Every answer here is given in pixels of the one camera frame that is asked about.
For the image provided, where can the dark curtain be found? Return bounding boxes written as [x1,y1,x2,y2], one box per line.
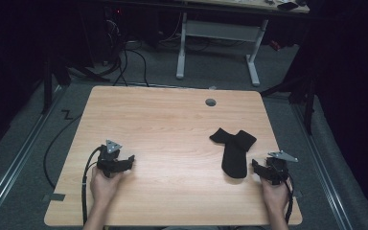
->
[0,0,90,164]
[300,0,368,221]

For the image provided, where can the long black floor cable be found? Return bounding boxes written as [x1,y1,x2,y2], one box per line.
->
[42,114,83,190]

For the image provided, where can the black metal stand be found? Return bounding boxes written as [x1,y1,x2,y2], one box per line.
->
[41,56,111,115]
[260,73,317,135]

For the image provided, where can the light wooden desk top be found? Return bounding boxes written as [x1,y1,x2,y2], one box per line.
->
[172,0,311,14]

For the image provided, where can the black floor cable bundle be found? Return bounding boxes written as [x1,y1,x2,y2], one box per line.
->
[99,47,129,86]

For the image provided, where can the metal floor rail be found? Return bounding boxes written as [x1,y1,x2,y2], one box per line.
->
[290,103,354,230]
[0,84,65,224]

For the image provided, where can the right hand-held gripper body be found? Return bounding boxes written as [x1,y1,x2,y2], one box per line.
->
[262,150,300,186]

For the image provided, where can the white metal desk frame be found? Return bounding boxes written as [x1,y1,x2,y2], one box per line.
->
[175,11,269,87]

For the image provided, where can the black sock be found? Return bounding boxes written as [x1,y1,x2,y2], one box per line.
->
[209,126,238,147]
[220,129,258,179]

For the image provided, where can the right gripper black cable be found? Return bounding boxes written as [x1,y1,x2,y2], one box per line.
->
[279,166,296,224]

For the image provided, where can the thin black floor cable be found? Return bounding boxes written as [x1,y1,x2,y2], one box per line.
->
[126,47,150,88]

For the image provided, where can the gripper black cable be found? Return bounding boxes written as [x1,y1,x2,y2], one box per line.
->
[279,166,296,224]
[80,146,104,225]

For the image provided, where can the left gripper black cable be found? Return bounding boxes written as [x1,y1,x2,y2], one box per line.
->
[80,146,104,225]

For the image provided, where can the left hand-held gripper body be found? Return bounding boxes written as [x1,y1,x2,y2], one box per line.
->
[96,139,125,179]

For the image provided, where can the black device on desk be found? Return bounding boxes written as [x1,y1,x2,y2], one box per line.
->
[276,1,300,12]

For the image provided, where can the small red object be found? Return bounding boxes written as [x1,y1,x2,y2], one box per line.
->
[268,39,282,52]

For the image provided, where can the person's left hand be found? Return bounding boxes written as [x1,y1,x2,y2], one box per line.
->
[89,166,126,209]

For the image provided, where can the person's right hand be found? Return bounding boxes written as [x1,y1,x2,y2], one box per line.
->
[260,176,291,214]

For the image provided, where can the dark computer case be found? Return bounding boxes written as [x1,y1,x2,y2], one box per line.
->
[103,6,128,65]

